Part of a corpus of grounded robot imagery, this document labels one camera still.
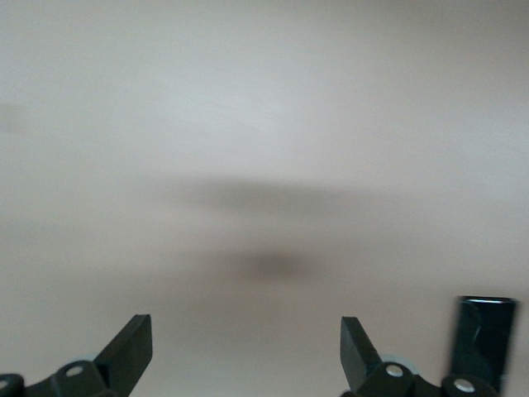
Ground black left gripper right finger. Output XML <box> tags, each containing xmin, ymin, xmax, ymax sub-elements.
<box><xmin>340</xmin><ymin>316</ymin><xmax>501</xmax><ymax>397</ymax></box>

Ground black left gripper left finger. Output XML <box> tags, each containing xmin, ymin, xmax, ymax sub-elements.
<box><xmin>0</xmin><ymin>313</ymin><xmax>154</xmax><ymax>397</ymax></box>

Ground long black phone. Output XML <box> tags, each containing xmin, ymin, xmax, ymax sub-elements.
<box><xmin>448</xmin><ymin>295</ymin><xmax>520</xmax><ymax>394</ymax></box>

